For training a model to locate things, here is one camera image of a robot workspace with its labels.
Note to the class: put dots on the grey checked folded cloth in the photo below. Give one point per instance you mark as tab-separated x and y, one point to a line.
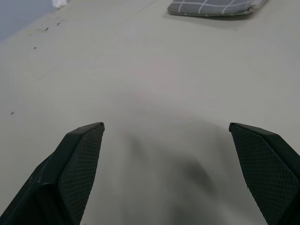
211	7

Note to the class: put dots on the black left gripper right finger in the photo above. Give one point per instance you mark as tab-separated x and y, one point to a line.
267	168

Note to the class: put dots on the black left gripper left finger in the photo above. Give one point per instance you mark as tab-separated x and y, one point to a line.
70	173

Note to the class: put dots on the white crumpled object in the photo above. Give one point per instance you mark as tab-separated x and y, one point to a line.
59	2

